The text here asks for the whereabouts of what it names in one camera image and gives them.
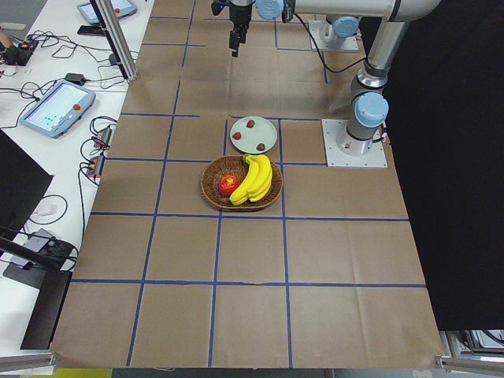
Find aluminium profile post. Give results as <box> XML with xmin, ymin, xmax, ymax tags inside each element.
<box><xmin>90</xmin><ymin>0</ymin><xmax>139</xmax><ymax>82</ymax></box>

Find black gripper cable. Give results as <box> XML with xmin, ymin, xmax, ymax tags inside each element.
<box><xmin>293</xmin><ymin>11</ymin><xmax>369</xmax><ymax>74</ymax></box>

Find left teach pendant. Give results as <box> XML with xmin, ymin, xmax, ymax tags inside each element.
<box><xmin>20</xmin><ymin>80</ymin><xmax>96</xmax><ymax>138</ymax></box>

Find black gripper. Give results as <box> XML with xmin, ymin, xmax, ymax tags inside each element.
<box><xmin>211</xmin><ymin>0</ymin><xmax>254</xmax><ymax>57</ymax></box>

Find black smartphone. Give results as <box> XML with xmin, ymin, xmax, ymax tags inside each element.
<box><xmin>77</xmin><ymin>25</ymin><xmax>104</xmax><ymax>36</ymax></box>

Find right teach pendant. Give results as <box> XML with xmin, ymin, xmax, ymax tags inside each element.
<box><xmin>76</xmin><ymin>0</ymin><xmax>139</xmax><ymax>25</ymax></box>

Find light green plate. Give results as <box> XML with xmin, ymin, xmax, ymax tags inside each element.
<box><xmin>229</xmin><ymin>116</ymin><xmax>277</xmax><ymax>154</ymax></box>

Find teach pendant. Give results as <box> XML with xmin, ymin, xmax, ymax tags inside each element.
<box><xmin>20</xmin><ymin>80</ymin><xmax>96</xmax><ymax>138</ymax></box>
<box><xmin>76</xmin><ymin>0</ymin><xmax>139</xmax><ymax>25</ymax></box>

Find brown wicker basket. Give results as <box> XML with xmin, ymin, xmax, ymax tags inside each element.
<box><xmin>201</xmin><ymin>154</ymin><xmax>284</xmax><ymax>212</ymax></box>

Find red apple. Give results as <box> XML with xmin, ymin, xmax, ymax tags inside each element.
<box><xmin>219</xmin><ymin>174</ymin><xmax>240</xmax><ymax>198</ymax></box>

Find black power brick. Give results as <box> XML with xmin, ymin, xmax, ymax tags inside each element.
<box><xmin>65</xmin><ymin>72</ymin><xmax>87</xmax><ymax>86</ymax></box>

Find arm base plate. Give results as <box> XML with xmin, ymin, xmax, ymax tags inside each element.
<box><xmin>309</xmin><ymin>20</ymin><xmax>359</xmax><ymax>53</ymax></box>
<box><xmin>321</xmin><ymin>119</ymin><xmax>388</xmax><ymax>169</ymax></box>

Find yellow banana bunch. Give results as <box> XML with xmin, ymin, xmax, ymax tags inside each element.
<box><xmin>229</xmin><ymin>154</ymin><xmax>272</xmax><ymax>206</ymax></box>

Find black monitor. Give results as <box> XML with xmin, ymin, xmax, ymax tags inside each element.
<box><xmin>1</xmin><ymin>132</ymin><xmax>56</xmax><ymax>270</ymax></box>

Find grey hub boxes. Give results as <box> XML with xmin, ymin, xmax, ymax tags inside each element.
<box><xmin>86</xmin><ymin>125</ymin><xmax>113</xmax><ymax>180</ymax></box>

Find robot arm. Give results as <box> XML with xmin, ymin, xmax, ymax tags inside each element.
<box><xmin>211</xmin><ymin>0</ymin><xmax>439</xmax><ymax>157</ymax></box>
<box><xmin>319</xmin><ymin>14</ymin><xmax>359</xmax><ymax>52</ymax></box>

